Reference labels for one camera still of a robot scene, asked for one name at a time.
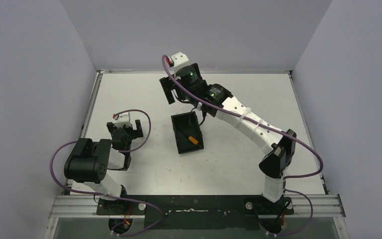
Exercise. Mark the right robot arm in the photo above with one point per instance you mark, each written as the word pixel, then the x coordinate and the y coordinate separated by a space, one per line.
pixel 220 103

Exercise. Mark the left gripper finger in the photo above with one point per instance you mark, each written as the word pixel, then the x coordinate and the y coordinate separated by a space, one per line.
pixel 110 126
pixel 138 132

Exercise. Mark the black plastic bin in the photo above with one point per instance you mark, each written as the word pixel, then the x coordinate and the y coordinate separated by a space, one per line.
pixel 188 123

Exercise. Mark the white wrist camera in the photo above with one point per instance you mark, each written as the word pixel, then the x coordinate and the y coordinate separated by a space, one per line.
pixel 177 61
pixel 122 118

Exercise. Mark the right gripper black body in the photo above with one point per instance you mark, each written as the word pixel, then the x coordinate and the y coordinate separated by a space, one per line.
pixel 185 94

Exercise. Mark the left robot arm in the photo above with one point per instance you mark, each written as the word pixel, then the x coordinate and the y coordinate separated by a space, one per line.
pixel 90 161

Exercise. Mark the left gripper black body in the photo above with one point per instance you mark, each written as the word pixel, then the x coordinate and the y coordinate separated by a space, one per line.
pixel 125 132

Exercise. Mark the orange handled screwdriver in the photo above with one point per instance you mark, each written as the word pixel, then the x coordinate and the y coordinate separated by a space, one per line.
pixel 189 137

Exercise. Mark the aluminium table edge frame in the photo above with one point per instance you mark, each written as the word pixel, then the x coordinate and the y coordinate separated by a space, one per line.
pixel 269 95

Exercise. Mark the aluminium front rail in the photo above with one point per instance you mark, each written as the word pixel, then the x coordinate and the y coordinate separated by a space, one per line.
pixel 77 206

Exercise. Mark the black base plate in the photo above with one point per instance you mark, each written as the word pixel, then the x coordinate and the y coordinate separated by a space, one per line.
pixel 198 212

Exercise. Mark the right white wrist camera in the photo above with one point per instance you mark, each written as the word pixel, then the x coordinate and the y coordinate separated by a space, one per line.
pixel 177 61

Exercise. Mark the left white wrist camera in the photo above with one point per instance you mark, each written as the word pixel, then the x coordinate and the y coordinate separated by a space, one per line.
pixel 122 118

